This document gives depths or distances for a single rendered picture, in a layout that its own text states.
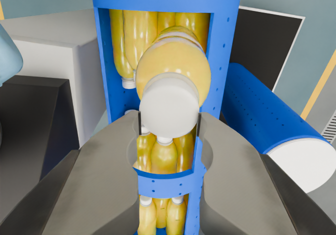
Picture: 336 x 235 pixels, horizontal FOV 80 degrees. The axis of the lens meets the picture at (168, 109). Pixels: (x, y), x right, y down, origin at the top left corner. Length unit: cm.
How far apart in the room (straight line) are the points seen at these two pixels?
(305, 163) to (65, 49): 80
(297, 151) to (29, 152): 75
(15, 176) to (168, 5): 38
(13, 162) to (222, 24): 43
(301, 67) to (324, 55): 17
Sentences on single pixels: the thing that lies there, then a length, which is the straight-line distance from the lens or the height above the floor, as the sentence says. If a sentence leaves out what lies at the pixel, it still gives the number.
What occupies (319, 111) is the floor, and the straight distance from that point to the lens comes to 224.
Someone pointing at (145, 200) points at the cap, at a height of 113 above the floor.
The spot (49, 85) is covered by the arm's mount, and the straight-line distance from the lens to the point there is 46.
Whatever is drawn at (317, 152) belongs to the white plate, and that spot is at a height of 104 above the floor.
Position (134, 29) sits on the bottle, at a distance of 42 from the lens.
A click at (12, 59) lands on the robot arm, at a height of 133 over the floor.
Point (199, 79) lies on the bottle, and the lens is 16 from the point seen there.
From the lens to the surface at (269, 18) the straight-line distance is 155.
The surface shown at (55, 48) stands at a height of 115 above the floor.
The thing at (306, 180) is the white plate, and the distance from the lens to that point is 93.
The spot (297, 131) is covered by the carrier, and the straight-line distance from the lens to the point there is 81.
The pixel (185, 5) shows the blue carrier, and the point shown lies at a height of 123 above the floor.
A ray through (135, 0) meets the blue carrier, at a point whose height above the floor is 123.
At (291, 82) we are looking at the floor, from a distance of 195.
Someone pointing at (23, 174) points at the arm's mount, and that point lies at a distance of 44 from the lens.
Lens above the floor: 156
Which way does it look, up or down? 61 degrees down
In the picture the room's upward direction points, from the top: 180 degrees clockwise
